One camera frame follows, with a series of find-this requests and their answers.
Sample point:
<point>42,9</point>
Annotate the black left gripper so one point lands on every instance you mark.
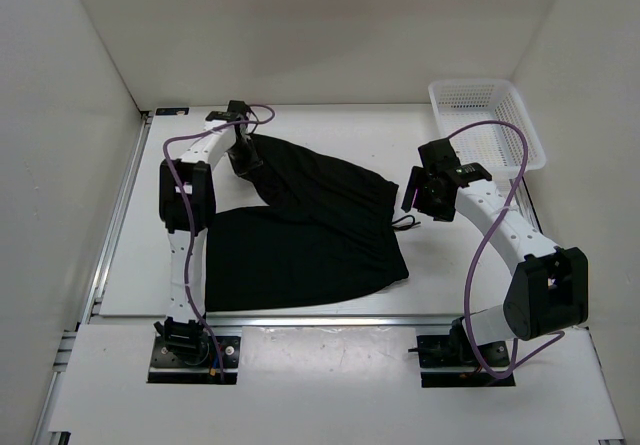
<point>252,163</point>

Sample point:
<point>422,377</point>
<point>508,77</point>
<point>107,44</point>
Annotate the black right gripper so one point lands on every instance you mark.
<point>418,180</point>

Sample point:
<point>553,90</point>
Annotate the black shorts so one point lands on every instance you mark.
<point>323,235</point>

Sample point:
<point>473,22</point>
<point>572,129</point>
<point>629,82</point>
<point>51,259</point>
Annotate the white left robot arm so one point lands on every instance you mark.
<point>187,208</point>

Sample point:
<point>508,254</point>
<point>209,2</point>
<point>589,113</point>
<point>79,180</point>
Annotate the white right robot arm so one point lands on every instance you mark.
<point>478,198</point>

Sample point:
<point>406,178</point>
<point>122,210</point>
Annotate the white plastic basket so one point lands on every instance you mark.
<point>486,119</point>

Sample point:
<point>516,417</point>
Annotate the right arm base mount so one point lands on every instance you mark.
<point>447,361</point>

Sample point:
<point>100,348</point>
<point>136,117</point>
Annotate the aluminium left rail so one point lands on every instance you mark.
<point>101,271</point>

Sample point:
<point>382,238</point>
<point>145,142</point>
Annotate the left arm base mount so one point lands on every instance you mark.
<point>186,354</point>

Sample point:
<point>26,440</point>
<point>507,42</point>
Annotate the aluminium front rail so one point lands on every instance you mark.
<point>411,320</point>

